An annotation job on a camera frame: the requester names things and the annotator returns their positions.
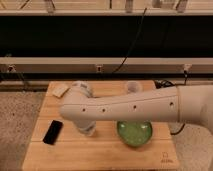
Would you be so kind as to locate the black phone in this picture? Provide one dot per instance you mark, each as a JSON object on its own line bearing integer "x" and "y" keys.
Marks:
{"x": 52, "y": 132}

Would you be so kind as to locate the green bowl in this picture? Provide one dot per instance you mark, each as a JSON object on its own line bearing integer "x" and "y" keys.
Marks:
{"x": 134, "y": 134}

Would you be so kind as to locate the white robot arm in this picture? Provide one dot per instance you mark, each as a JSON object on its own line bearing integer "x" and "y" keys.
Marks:
{"x": 191, "y": 104}

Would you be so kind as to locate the grey metal rail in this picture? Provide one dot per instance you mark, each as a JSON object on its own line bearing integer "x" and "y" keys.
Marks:
{"x": 144, "y": 65}

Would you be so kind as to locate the clear plastic cup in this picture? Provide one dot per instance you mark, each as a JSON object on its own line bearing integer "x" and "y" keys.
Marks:
{"x": 133, "y": 87}

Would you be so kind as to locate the white sponge block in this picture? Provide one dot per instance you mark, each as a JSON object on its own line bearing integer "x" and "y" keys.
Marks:
{"x": 59, "y": 90}

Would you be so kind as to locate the wooden board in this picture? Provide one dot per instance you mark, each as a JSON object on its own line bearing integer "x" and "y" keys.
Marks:
{"x": 102, "y": 151}

